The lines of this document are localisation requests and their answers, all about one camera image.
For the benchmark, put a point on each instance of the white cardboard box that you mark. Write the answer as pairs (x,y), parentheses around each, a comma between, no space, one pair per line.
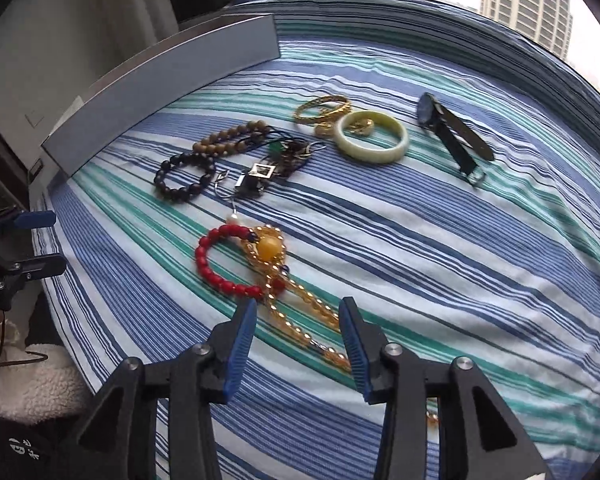
(155,85)

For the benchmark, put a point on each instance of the tall beige tower building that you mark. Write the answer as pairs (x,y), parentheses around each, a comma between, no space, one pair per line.
(530,0)

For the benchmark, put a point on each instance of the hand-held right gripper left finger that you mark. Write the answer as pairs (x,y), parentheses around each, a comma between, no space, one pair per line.
(240,345)

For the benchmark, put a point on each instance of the gold bangle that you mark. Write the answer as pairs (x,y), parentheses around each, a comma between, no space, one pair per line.
(307,110)

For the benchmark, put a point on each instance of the pearl drop earring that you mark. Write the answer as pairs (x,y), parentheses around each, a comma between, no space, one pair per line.
(234,217)

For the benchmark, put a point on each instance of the white curtain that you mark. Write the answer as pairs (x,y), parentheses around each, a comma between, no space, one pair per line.
(80,5)

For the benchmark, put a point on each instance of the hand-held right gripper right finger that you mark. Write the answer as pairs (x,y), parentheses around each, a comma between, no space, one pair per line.
(355,345)

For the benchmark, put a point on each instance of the pale jade bangle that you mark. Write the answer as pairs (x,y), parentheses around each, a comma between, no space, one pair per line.
(395,152)

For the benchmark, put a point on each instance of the white wall outlet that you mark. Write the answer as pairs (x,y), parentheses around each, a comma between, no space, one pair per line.
(35,120)

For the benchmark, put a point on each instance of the small gold earring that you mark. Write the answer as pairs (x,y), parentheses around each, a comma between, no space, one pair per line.
(362,127)

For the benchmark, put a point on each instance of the black wrist watch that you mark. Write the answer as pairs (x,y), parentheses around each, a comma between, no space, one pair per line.
(430,110)

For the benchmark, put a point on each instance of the silver hook earring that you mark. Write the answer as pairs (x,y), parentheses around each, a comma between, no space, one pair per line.
(224,180)

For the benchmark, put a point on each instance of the silver square pendant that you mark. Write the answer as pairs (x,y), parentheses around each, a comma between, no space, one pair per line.
(262,171)

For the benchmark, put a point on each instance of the dark printed clothing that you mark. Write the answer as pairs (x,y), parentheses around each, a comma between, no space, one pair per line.
(25,450)

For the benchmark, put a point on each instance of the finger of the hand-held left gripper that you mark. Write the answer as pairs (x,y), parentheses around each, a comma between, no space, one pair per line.
(35,219)
(40,266)

